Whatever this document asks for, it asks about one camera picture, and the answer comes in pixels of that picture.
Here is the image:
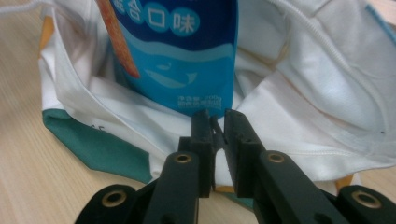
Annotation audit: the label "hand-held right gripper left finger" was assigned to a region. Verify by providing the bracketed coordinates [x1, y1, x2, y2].
[177, 108, 219, 199]

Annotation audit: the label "white tote bag colourful patches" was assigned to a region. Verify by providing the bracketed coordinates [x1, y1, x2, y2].
[0, 0, 396, 213]

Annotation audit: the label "blue snack packet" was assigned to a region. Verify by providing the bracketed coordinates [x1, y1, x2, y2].
[95, 0, 240, 119]

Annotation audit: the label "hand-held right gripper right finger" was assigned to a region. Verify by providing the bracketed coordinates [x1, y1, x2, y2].
[223, 108, 268, 199]

